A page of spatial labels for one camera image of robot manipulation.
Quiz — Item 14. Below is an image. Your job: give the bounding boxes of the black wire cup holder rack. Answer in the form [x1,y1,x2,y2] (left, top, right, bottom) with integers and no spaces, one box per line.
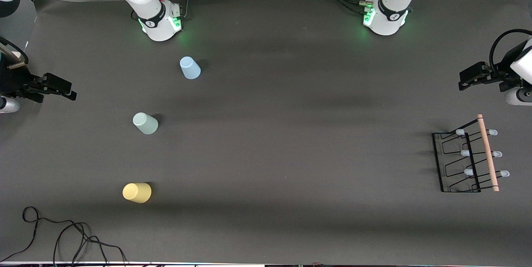
[432,114,510,193]

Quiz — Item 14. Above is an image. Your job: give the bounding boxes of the pale green plastic cup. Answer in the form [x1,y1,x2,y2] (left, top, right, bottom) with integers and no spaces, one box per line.
[133,112,159,135]

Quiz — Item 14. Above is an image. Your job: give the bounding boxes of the yellow plastic cup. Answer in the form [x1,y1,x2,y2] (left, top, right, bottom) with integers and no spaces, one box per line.
[122,182,152,204]

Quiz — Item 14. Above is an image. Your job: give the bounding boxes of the light blue plastic cup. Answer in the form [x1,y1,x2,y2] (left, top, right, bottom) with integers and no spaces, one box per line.
[180,56,201,80]

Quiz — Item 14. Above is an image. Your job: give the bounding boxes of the black loose floor cable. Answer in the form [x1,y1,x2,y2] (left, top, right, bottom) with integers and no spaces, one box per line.
[0,206,128,266]

